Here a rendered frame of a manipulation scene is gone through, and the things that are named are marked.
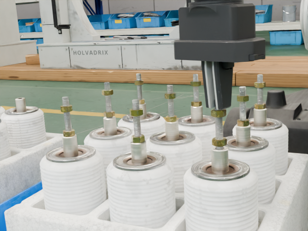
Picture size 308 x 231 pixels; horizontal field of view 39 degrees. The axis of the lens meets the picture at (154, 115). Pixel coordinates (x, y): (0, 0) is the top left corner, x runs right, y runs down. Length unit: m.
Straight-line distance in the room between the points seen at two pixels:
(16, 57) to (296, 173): 3.51
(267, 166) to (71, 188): 0.29
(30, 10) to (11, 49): 5.50
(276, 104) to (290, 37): 4.23
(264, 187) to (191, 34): 0.26
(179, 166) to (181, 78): 2.12
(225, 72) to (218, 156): 0.11
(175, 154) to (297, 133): 0.45
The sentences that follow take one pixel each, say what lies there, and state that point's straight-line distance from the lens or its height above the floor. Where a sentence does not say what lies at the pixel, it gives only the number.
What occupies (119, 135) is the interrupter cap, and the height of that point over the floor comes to 0.25.
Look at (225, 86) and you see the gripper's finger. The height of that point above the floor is 0.36.
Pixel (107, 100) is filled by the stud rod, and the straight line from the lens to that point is 0.76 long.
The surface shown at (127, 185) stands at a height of 0.23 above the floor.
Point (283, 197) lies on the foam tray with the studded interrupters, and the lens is 0.68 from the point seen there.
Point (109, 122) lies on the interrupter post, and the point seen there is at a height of 0.28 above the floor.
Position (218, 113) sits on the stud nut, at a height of 0.33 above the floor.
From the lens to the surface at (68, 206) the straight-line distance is 0.67.
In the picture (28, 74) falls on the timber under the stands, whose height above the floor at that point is 0.05.
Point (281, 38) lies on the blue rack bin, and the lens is 5.36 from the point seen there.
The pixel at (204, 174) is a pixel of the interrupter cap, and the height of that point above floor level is 0.25.
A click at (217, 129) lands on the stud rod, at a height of 0.31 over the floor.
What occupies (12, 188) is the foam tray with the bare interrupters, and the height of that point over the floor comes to 0.13.
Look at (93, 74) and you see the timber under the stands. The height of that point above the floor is 0.05.
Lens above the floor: 0.46
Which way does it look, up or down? 13 degrees down
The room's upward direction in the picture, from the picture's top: 3 degrees counter-clockwise
